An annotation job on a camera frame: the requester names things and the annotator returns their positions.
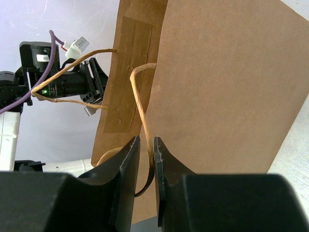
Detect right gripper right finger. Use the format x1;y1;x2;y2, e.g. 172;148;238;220
154;137;309;232

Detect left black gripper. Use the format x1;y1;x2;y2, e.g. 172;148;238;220
49;58;108;104

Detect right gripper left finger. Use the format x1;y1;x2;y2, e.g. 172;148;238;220
0;136;140;232

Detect brown paper bag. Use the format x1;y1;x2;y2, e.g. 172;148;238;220
30;0;309;224

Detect metal serving tongs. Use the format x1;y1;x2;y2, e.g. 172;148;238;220
84;106;98;116

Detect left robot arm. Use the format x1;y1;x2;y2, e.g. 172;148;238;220
0;42;108;171

